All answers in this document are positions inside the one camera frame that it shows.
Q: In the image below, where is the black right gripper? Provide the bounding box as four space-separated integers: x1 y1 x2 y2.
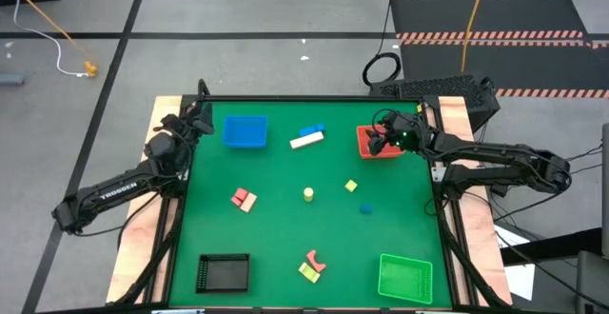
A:
365 111 432 158

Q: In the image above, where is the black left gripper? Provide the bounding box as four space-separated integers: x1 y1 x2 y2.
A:
160 102 216 140

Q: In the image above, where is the long cream block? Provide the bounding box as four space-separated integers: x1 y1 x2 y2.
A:
288 130 325 150

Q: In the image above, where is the peach rectangular block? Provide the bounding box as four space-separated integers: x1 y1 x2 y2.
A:
239 192 259 214

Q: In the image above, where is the pink arch block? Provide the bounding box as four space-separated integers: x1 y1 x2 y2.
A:
305 249 327 274

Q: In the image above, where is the orange-red plastic basket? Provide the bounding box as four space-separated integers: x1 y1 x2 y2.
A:
356 124 405 160

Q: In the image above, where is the blue plastic basket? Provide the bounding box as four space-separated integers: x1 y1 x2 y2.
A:
222 114 269 149

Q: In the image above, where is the black perforated computer case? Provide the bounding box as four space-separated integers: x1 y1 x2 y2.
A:
369 74 501 133

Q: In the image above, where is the black striped floor mat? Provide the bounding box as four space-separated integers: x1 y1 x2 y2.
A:
398 37 609 99
389 0 591 42

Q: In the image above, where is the green table mat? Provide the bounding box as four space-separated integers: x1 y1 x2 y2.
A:
168 100 453 308

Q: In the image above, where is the wooden table board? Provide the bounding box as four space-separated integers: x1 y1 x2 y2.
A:
105 95 185 304
437 95 514 306

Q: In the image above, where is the green plastic basket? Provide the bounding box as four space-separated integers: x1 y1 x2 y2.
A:
377 252 434 305

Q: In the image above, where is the yellow-green arch block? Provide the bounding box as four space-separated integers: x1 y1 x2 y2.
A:
297 262 322 285

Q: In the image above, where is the black plastic basket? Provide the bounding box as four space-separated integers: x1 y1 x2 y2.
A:
195 252 251 295

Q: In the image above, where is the grey flat object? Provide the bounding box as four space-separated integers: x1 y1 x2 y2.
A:
0 71 26 87

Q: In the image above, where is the white paper sheet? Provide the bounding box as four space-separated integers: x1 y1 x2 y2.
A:
493 225 537 302

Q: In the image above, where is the grey cabinet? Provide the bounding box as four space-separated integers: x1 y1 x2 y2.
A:
574 249 609 314

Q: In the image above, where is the black coiled cable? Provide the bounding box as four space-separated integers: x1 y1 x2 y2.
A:
362 0 403 88

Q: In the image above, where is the yellow hanging cable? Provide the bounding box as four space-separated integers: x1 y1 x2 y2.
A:
460 0 491 73

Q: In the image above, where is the white floor cable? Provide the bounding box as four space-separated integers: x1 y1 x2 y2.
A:
10 0 89 77

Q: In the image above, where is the yellow floor cable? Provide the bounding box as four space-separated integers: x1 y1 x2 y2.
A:
0 0 94 68

